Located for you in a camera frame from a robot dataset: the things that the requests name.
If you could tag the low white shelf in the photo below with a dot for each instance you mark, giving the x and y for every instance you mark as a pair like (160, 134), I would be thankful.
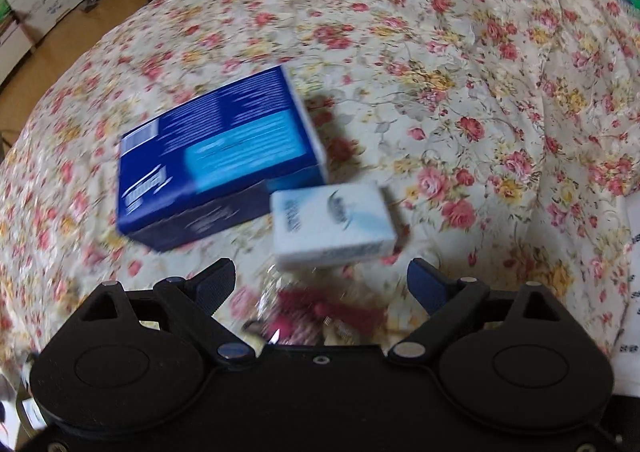
(12, 50)

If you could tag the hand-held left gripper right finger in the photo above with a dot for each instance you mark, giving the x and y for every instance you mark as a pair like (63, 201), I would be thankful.
(425, 279)

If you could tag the floral bedspread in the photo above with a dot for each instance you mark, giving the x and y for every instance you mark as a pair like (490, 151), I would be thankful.
(450, 57)

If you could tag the clear bag with red ribbon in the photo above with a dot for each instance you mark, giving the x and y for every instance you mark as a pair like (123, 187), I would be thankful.
(345, 317)

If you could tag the white tissue pack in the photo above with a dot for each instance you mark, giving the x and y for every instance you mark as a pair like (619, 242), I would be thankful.
(330, 227)

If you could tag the blue tissue box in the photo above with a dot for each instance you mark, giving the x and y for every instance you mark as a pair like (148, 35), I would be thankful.
(210, 152)

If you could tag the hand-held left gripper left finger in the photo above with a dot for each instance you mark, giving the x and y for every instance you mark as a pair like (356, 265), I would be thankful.
(217, 282)

